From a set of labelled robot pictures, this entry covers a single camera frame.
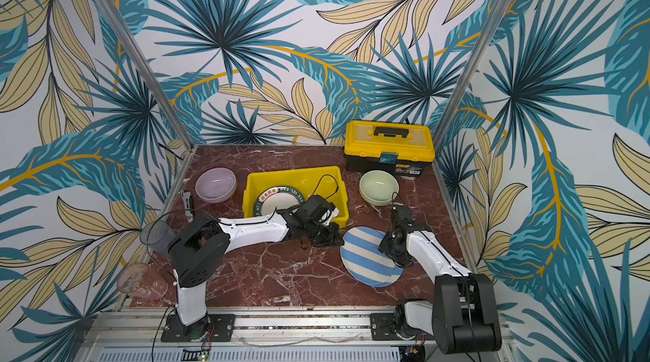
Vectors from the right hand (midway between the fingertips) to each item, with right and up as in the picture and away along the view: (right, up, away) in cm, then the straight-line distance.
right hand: (386, 251), depth 89 cm
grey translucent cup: (-77, +7, -5) cm, 77 cm away
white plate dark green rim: (-41, +18, +9) cm, 45 cm away
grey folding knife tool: (-74, +14, +8) cm, 76 cm away
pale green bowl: (0, +21, +13) cm, 25 cm away
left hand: (-15, +4, -6) cm, 17 cm away
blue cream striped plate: (-9, -1, -5) cm, 10 cm away
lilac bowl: (-66, +22, +14) cm, 71 cm away
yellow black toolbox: (+9, +37, +7) cm, 39 cm away
